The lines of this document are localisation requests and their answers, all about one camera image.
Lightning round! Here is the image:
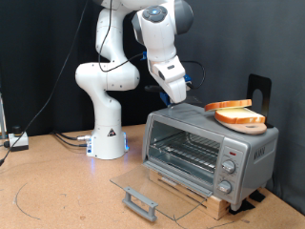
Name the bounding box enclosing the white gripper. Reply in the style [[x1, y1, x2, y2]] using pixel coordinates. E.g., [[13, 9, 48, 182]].
[[161, 73, 188, 104]]

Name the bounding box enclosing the white bread slice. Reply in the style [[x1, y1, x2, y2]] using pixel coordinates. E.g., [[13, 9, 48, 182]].
[[204, 98, 253, 113], [214, 107, 266, 125]]

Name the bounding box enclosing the silver toaster oven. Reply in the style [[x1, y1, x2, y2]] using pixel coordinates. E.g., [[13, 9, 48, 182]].
[[141, 104, 280, 212]]

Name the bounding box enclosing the metal frame bar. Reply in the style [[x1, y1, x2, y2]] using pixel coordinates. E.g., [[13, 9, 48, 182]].
[[0, 92, 8, 140]]

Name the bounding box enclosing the grey curtain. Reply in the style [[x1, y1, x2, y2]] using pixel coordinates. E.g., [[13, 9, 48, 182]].
[[174, 0, 305, 216]]

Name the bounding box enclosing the black foam pad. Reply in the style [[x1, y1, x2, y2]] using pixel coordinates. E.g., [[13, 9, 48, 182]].
[[249, 190, 266, 203], [229, 198, 255, 215]]

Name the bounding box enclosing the white power box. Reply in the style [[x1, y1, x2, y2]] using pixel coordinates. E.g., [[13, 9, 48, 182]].
[[8, 125, 30, 152]]

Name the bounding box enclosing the black cable with silver connector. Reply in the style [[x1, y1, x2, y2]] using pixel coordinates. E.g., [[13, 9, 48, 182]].
[[51, 130, 93, 141]]

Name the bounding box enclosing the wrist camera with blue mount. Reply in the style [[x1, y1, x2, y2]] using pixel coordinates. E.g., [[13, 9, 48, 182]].
[[183, 74, 193, 91]]

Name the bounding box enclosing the long black hanging cable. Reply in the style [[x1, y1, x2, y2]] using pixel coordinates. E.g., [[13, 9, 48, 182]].
[[0, 0, 90, 166]]

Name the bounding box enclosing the wire oven rack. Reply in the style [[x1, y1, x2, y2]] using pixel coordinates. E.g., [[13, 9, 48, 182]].
[[149, 131, 222, 175]]

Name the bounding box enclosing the black curtain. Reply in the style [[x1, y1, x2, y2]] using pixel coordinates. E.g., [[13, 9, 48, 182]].
[[0, 0, 173, 137]]

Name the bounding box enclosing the slotted wooden block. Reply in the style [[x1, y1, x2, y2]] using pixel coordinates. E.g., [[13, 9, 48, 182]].
[[148, 168, 232, 220]]

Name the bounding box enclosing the thin black base cable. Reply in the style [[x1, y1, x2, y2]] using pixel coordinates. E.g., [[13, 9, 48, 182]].
[[54, 133, 89, 148]]

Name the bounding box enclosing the black metal bookend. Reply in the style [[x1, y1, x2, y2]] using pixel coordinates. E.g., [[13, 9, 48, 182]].
[[246, 73, 275, 129]]

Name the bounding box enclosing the black camera cable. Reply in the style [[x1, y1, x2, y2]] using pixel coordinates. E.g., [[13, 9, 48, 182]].
[[97, 0, 206, 91]]

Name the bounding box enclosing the silver oven knob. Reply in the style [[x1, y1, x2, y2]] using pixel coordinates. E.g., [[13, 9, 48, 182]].
[[221, 159, 237, 175], [216, 179, 233, 195]]

